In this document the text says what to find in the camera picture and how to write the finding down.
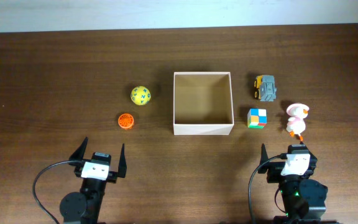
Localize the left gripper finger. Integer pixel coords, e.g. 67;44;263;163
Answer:
69;137;88;166
117;144;127;178

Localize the white duck toy pink hat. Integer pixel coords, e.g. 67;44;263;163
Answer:
286;103;310;141

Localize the multicoloured puzzle cube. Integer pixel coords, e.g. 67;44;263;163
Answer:
247;108;267;129

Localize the pink cardboard box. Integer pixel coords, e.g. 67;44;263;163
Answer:
173;72;234;135

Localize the yellow ball with blue letters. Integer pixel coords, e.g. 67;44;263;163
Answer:
131;86;151;106

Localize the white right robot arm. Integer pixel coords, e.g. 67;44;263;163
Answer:
257;142;328;223

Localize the grey and yellow toy truck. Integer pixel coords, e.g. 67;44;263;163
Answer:
254;75;277;101

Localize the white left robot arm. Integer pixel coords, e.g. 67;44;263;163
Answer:
60;138;127;224

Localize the orange ribbed round toy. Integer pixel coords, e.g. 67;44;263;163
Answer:
117;113;134;129

